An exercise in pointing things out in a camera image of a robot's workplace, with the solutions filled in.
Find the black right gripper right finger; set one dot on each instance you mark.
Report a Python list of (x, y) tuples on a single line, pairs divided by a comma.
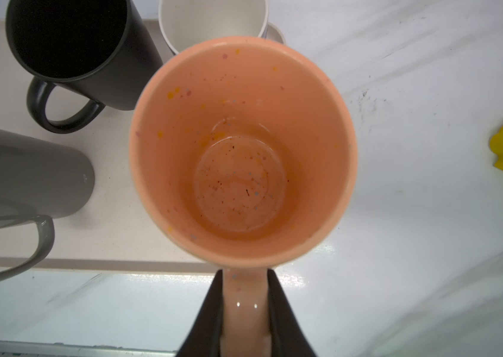
[(288, 339)]

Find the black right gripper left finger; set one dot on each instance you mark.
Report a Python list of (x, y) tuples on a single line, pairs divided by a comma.
[(203, 339)]

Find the orange cup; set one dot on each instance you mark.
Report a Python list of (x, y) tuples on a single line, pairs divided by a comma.
[(243, 153)]

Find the black cup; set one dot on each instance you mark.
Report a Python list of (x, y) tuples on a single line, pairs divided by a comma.
[(99, 49)]

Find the grey cup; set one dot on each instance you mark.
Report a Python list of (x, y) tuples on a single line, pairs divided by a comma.
[(40, 181)]

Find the white cup with purple outside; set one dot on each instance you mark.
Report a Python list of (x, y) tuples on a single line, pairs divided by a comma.
[(185, 23)]

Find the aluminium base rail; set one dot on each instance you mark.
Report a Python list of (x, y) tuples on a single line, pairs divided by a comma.
[(59, 349)]

